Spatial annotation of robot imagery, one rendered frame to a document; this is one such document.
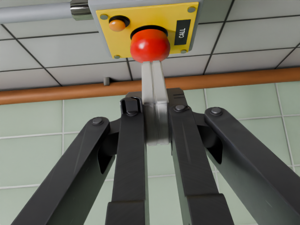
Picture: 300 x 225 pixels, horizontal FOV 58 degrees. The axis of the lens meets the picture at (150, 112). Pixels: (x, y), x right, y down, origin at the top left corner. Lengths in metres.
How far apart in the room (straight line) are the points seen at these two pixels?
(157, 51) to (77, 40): 0.20
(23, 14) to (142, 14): 0.13
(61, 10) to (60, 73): 0.25
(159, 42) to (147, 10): 0.03
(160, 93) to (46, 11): 0.19
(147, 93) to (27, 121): 0.48
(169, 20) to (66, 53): 0.25
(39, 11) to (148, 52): 0.12
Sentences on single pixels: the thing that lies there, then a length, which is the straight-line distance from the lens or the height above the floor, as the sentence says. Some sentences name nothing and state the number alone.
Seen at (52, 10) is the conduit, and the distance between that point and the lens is 0.31.
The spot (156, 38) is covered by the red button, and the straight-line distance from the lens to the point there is 0.26.
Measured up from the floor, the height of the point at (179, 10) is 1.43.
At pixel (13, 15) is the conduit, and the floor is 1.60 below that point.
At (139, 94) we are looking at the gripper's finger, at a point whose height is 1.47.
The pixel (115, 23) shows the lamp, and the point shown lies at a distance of 0.25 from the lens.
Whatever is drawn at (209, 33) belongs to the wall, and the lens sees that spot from 0.44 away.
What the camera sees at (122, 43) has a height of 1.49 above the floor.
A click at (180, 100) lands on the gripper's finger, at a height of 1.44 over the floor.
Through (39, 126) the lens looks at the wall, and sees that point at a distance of 0.61.
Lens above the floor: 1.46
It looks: 1 degrees up
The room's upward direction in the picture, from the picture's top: 95 degrees counter-clockwise
